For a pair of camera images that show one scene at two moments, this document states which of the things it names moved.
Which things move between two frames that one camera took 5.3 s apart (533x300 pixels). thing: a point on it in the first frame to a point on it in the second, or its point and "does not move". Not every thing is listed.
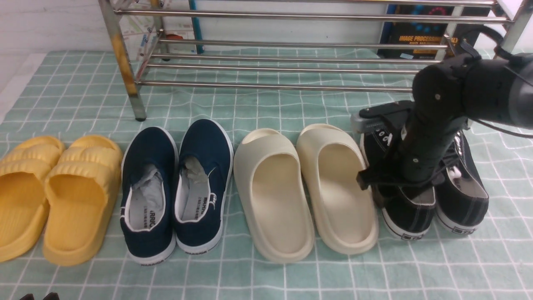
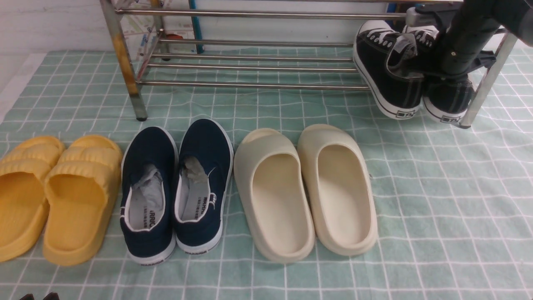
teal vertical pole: x=197 y=30 does not move
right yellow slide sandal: x=82 y=189 does not move
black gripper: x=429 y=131 to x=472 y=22
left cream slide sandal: x=272 y=196 does not move
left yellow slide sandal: x=24 y=208 does not move
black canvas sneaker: x=462 y=198 to x=449 y=99
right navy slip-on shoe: x=204 y=167 does not move
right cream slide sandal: x=345 y=216 does not move
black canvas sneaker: x=405 y=214 to x=387 y=63
